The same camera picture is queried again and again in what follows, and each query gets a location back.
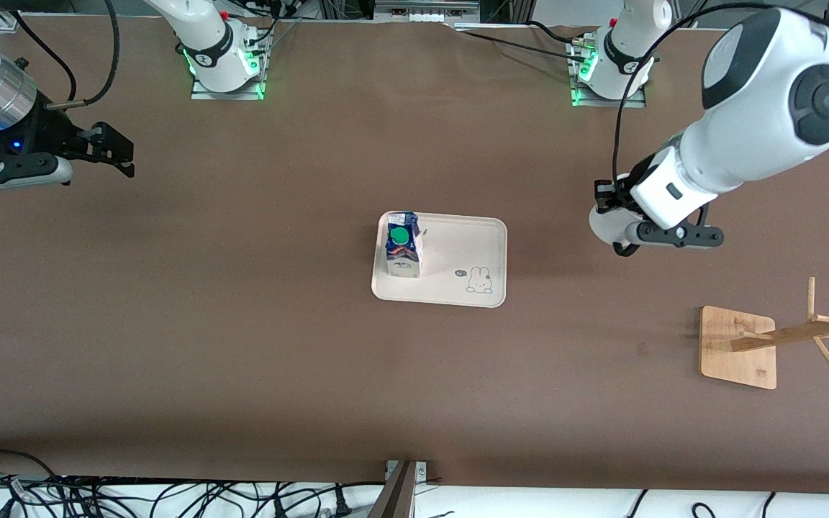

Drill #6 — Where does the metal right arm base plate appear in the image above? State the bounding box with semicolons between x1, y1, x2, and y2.
190;43;266;101

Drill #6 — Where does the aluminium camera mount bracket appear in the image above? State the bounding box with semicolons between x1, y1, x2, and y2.
368;459;430;518

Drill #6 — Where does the blue white milk carton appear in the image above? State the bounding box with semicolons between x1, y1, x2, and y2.
384;212;424;278

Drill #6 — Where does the cream rabbit print tray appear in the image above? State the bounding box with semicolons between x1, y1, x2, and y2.
371;211;508;309

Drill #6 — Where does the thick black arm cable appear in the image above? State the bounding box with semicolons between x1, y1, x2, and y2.
46;0;121;111

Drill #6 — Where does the black table cable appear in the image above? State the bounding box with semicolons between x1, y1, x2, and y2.
526;19;593;46
456;27;582;62

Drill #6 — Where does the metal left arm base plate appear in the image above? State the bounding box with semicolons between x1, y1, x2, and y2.
569;40;647;109

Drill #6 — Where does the wooden mug stand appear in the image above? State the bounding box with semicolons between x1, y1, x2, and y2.
699;277;829;390

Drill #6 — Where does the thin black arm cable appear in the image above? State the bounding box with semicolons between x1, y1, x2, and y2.
15;11;78;102

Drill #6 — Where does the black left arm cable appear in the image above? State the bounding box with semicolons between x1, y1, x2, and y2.
612;2;829;189

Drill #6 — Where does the white control box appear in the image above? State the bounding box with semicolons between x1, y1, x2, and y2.
373;0;481;24

